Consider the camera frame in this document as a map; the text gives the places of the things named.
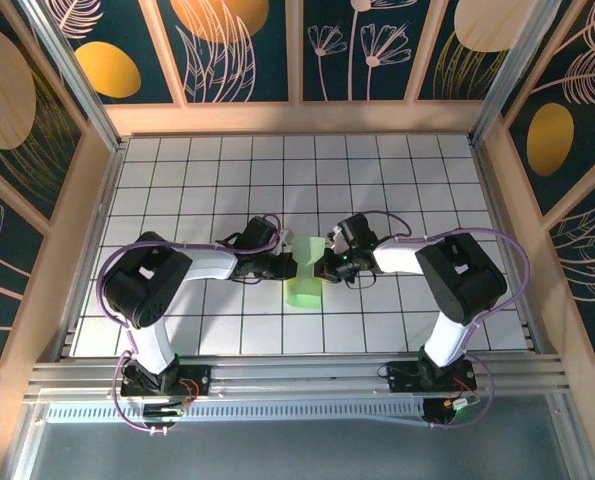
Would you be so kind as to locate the light green paper sheet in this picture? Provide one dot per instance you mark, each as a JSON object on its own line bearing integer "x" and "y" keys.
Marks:
{"x": 304, "y": 295}

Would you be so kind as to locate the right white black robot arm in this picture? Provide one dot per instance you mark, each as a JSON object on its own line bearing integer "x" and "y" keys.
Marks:
{"x": 402, "y": 257}

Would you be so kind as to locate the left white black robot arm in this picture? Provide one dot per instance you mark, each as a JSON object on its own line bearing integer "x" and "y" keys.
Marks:
{"x": 207, "y": 262}

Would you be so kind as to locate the black electronics board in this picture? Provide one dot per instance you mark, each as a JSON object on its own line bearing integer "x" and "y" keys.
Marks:
{"x": 162, "y": 412}

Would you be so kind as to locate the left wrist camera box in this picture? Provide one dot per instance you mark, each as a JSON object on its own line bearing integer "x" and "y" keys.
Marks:
{"x": 287, "y": 242}

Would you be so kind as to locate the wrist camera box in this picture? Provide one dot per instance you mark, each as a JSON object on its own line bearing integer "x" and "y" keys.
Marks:
{"x": 287, "y": 242}
{"x": 335, "y": 240}

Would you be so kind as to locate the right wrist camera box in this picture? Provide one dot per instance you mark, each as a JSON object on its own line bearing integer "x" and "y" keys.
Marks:
{"x": 335, "y": 240}

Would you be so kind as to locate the long aluminium mounting rail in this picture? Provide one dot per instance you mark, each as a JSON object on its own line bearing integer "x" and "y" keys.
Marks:
{"x": 297, "y": 380}

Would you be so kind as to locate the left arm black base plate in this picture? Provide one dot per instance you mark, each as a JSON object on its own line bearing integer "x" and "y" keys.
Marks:
{"x": 199, "y": 380}

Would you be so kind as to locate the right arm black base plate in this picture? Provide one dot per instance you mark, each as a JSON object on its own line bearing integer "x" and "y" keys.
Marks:
{"x": 402, "y": 377}

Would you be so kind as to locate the aluminium side rail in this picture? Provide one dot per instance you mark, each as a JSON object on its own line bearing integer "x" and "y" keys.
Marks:
{"x": 104, "y": 200}
{"x": 493, "y": 200}

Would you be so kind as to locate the round black electronics mount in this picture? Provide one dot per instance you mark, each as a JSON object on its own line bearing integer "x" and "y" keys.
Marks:
{"x": 437, "y": 414}

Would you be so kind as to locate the aluminium frame post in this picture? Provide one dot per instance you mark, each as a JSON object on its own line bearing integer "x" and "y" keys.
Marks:
{"x": 79, "y": 82}
{"x": 514, "y": 65}

